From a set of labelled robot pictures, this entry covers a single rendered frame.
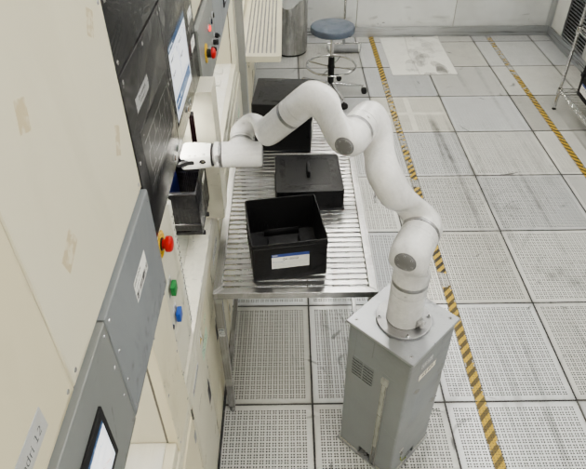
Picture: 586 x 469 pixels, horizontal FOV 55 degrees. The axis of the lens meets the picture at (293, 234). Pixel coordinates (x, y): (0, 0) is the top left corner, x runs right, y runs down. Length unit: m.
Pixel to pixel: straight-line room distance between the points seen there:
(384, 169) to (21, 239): 1.11
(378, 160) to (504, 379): 1.58
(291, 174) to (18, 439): 1.90
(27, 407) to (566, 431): 2.42
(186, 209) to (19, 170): 1.22
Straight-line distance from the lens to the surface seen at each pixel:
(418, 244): 1.65
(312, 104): 1.59
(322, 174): 2.46
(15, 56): 0.74
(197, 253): 2.08
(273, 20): 4.19
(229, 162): 1.85
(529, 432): 2.79
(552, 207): 4.03
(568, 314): 3.32
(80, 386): 0.89
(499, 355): 3.00
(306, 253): 2.04
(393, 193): 1.63
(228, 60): 3.47
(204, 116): 1.98
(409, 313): 1.90
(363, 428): 2.39
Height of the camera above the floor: 2.24
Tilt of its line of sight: 40 degrees down
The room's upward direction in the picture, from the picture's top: 1 degrees counter-clockwise
